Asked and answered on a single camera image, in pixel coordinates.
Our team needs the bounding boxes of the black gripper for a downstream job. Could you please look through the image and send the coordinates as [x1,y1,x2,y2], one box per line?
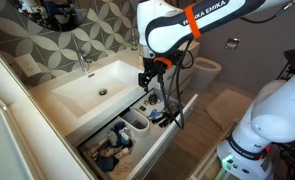
[138,66,165,92]

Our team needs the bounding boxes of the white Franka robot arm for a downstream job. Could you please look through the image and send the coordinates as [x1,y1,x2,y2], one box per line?
[137,0,295,180]

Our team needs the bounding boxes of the white curved drawer divider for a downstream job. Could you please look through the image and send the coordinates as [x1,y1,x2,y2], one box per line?
[121,108,150,137]

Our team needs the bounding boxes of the open white vanity drawer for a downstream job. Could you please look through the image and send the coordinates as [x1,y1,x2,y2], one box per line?
[76,87,199,180]

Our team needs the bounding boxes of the white rectangular sink basin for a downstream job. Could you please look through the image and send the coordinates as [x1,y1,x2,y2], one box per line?
[53,60,141,118]

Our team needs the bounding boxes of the clear soap dispenser bottle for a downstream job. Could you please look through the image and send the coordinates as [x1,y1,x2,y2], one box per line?
[131,28,138,51]

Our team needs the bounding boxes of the black hair accessories pile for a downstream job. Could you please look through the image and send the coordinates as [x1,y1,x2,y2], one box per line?
[159,103,179,128]

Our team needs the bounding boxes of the white toilet bowl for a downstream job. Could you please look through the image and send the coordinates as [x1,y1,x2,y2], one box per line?
[190,57,222,90]

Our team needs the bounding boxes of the chrome sink faucet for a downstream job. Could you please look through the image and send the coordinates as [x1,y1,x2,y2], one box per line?
[78,50,92,73]

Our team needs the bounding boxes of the chrome toilet paper holder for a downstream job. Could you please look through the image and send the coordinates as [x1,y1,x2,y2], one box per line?
[226,38,240,50]

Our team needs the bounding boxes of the beige floor mat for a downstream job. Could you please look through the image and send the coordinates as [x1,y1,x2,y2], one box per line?
[205,89,252,129]

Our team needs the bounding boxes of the white orange tube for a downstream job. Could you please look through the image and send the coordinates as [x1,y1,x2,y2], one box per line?
[114,148,129,159]

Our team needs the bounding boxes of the dark blue cloth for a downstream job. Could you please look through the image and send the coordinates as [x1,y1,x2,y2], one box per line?
[97,156,119,172]

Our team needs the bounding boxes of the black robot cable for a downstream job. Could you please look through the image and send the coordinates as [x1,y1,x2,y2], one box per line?
[156,39,195,130]

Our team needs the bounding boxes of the blue handled scissors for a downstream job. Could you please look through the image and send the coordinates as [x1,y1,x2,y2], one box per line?
[147,109,162,120]

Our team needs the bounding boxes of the round wall mirror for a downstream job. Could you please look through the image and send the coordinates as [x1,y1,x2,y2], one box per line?
[8,0,91,32]

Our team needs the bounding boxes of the white wall power outlet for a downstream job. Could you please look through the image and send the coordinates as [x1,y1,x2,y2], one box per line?
[15,54,41,77]

